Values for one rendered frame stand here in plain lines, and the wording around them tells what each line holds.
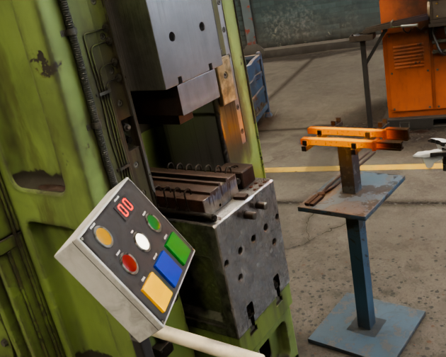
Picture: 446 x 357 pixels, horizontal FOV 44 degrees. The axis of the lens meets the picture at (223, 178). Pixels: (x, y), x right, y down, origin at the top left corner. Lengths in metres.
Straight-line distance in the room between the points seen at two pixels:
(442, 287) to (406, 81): 2.53
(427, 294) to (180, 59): 1.80
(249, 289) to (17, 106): 0.98
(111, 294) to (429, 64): 4.17
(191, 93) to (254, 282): 0.72
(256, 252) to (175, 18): 0.85
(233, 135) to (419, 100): 3.19
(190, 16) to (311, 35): 7.71
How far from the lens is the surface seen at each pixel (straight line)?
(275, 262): 2.12
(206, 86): 1.80
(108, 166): 1.65
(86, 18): 1.65
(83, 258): 1.24
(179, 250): 1.47
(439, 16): 4.86
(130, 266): 1.29
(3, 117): 1.91
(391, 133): 2.19
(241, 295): 1.95
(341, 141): 2.14
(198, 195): 1.85
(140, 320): 1.29
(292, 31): 9.49
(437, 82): 5.11
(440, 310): 2.84
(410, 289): 2.98
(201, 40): 1.79
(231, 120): 2.15
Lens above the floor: 1.68
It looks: 21 degrees down
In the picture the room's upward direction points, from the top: 11 degrees counter-clockwise
